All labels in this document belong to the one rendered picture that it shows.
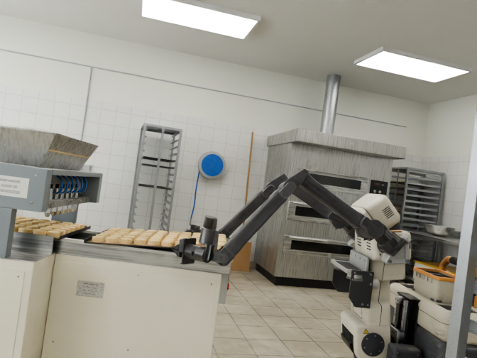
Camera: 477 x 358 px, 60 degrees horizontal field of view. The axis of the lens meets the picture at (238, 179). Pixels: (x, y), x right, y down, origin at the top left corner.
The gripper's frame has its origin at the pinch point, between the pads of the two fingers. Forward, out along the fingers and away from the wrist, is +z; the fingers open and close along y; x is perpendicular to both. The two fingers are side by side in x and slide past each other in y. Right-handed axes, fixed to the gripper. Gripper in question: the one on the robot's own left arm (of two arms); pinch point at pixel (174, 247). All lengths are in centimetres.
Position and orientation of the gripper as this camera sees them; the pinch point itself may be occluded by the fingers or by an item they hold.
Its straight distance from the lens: 172.0
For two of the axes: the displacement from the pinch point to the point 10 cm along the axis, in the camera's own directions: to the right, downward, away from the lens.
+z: -7.5, -0.4, 6.6
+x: 6.6, 0.7, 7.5
